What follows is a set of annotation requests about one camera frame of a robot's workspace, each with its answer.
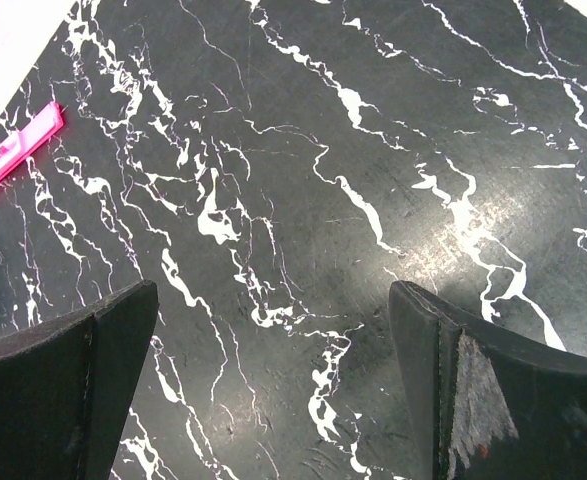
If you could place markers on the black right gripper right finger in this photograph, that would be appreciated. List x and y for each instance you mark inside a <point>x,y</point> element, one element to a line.
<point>485,402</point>

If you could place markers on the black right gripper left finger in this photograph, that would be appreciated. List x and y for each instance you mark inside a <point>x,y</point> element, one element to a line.
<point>66,386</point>

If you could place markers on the pink flat tool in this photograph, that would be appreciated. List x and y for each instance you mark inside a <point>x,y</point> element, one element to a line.
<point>23,143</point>

